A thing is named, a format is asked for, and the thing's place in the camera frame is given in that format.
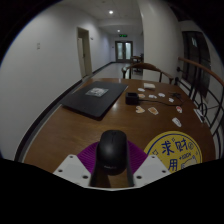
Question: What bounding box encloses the white rectangular card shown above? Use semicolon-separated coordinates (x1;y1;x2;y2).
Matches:
143;82;156;90

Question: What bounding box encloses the yellow round printed mouse pad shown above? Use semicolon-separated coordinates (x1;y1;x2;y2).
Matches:
143;130;203;174

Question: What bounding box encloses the black railing with wooden handrail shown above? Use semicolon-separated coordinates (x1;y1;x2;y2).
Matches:
175;56;224;158

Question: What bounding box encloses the dark window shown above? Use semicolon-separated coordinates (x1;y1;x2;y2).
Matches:
181;30;212;98

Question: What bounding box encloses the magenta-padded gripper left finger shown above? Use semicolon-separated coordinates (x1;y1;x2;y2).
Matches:
53;141;101;188

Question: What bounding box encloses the glass double door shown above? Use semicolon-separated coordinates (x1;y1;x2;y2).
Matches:
114;40;134;63

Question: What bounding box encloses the dark wooden chair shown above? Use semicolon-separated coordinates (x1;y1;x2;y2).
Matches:
130;54;144;75

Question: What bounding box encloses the wooden armchair with curved back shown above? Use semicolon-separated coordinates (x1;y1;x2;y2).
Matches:
121;62;175;84

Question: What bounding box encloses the small white oblong sticker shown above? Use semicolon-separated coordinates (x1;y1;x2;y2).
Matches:
171;117;183;128

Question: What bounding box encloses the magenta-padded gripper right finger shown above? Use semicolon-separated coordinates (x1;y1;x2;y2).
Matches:
125;140;172;188

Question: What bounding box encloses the black closed laptop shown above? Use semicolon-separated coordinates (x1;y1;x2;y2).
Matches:
60;80;129;120

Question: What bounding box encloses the small orange and white sticker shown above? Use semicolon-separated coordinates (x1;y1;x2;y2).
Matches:
147;107;160;116

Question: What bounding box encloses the open side doorway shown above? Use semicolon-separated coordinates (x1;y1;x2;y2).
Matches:
76;27;93;78

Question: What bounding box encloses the small black box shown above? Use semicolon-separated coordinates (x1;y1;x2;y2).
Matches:
125;92;140;106

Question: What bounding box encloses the black computer mouse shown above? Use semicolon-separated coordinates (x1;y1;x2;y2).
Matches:
95;129;129;176

